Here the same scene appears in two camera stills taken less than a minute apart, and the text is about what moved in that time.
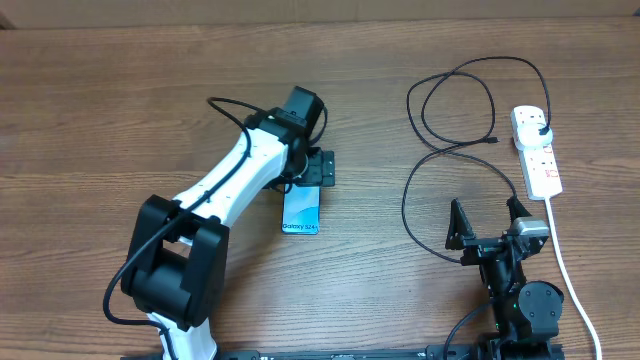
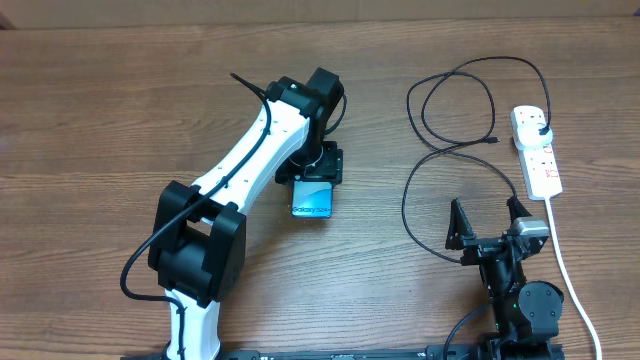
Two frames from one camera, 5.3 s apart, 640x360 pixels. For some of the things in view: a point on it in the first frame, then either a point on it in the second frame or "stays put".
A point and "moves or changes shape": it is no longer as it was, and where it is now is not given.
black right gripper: x=459 y=238 stays put
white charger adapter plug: x=529 y=135 stays put
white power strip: x=538 y=165 stays put
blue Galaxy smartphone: x=301 y=210 moves or changes shape
